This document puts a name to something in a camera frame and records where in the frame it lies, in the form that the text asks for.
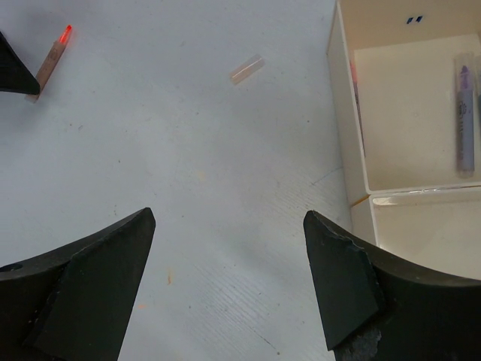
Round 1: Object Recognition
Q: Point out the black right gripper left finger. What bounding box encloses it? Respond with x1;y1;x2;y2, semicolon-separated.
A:
1;208;156;360

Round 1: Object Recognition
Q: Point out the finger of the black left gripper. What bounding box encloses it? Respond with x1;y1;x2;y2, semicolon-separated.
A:
0;34;40;95

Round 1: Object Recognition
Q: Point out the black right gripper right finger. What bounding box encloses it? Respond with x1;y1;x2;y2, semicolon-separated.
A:
303;211;480;360

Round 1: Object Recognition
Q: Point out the beige slim orange-tip pen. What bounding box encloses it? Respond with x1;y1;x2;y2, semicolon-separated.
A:
26;24;73;102

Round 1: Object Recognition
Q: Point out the purple slim capped pen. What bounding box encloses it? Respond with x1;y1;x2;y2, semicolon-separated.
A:
455;52;475;177

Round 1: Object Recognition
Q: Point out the clear orange cap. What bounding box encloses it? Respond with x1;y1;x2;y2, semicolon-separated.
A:
229;54;265;85

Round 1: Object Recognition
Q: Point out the pink slim red-tip pen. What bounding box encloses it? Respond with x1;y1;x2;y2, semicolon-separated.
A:
349;60;365;155

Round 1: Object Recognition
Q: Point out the blue slim capped pen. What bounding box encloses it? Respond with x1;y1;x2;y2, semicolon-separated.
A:
474;55;481;116

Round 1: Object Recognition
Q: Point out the cream wooden divided tray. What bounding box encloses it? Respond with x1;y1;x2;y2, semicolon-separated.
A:
327;1;480;279

